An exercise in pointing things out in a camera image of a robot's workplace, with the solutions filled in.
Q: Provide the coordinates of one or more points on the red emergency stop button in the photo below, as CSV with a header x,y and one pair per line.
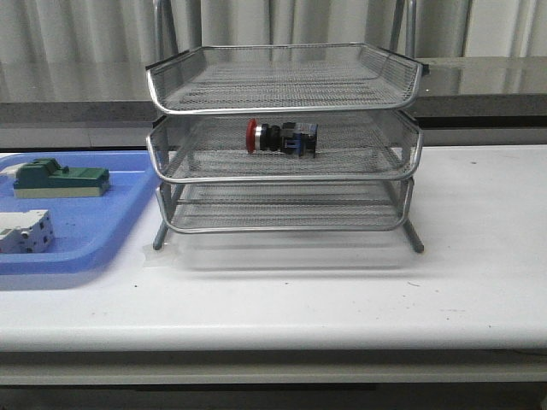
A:
x,y
291,138

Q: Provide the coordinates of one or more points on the silver mesh tray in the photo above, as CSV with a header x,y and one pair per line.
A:
x,y
283,78
352,145
247,207

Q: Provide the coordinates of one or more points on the white circuit breaker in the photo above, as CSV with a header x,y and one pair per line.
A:
x,y
26,232

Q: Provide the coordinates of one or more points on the blue plastic tray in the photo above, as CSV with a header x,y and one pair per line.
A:
x,y
88,231

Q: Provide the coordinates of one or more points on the green and beige switch block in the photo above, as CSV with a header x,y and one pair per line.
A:
x,y
47,178

